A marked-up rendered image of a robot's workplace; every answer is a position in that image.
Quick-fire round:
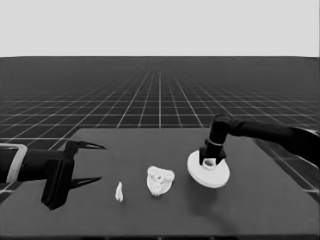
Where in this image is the large thick white disc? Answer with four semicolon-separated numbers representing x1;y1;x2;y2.
186;149;231;189

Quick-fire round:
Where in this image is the small white T-shaped piece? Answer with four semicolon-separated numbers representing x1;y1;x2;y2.
114;181;125;203

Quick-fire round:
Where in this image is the white round carrier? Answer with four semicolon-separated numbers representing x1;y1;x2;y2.
146;165;176;197

